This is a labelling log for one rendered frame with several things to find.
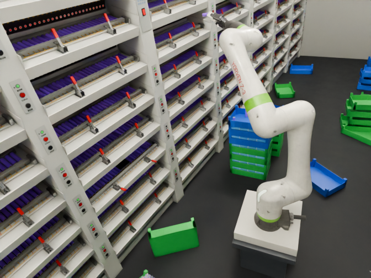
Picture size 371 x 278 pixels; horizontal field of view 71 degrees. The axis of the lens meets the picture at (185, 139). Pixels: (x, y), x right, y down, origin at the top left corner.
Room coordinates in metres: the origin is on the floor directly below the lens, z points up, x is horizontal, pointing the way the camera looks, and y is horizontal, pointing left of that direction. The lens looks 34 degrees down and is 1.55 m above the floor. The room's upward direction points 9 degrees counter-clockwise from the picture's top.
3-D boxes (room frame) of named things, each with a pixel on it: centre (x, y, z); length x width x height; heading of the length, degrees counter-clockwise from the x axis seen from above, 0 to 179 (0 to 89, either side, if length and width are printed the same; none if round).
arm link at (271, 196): (0.88, -0.39, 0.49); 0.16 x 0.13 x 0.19; 103
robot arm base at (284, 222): (0.87, -0.43, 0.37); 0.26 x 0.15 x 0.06; 72
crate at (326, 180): (1.42, -0.99, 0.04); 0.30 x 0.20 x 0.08; 20
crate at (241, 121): (1.67, -0.52, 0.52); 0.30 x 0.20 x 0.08; 59
